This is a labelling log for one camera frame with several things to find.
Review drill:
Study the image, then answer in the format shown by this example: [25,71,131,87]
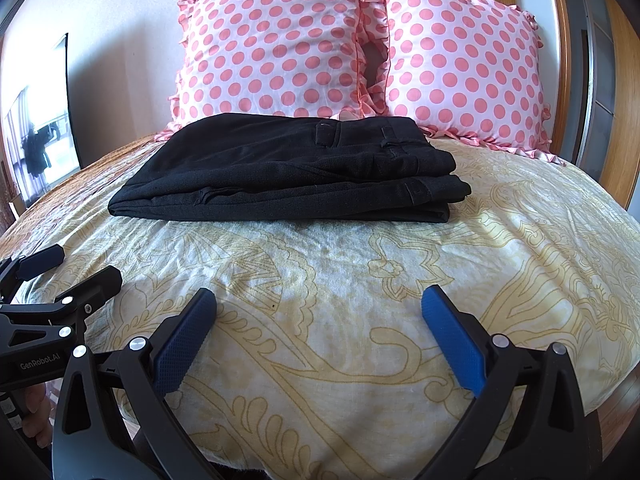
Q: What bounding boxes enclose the wooden door frame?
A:
[599,0,640,212]

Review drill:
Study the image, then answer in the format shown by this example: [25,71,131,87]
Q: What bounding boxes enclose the pink polka dot pillow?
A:
[357,0,569,167]
[154,0,389,144]

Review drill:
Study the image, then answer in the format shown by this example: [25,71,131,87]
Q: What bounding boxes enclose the grey framed sliding door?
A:
[570,0,617,187]

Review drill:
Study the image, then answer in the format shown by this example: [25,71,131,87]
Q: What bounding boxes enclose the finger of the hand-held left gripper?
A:
[0,265,124,345]
[0,244,67,304]

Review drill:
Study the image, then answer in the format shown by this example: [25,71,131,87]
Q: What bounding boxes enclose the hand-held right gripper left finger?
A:
[50,287,221,480]

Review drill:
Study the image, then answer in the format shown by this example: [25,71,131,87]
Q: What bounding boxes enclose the person's left hand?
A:
[22,384,54,449]

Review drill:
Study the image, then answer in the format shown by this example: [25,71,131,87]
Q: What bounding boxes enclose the yellow patterned bedspread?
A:
[0,132,640,479]

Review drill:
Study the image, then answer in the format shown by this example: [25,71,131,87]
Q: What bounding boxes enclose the black pants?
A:
[107,112,473,225]

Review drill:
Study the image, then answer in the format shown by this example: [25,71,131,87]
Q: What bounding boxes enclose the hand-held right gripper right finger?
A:
[421,284,601,480]

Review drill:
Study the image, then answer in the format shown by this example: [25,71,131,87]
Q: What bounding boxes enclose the wooden headboard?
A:
[462,0,574,167]

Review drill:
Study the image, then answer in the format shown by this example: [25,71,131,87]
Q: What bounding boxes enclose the dark framed wall mirror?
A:
[0,33,84,209]

